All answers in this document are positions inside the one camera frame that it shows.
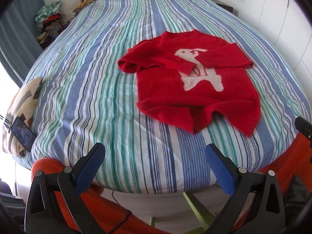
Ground white wardrobe doors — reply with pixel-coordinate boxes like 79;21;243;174
229;0;312;76

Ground black smartphone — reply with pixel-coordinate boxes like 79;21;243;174
11;117;36;152

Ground patterned cushion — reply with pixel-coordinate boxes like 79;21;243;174
2;77;43;156

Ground dark bedside table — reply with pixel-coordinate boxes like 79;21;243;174
214;0;233;13

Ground red sweater white rabbit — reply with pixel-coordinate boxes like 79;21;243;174
117;30;261;136

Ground pile of colourful clothes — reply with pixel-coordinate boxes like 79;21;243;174
34;1;65;50

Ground black cable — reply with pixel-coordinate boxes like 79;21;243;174
107;190;133;234

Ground light green stool frame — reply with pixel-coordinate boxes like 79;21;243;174
149;191;217;234

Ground blue grey curtain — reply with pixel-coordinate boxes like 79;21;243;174
1;0;45;87

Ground striped blue green bedspread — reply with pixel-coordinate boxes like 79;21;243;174
15;0;311;194

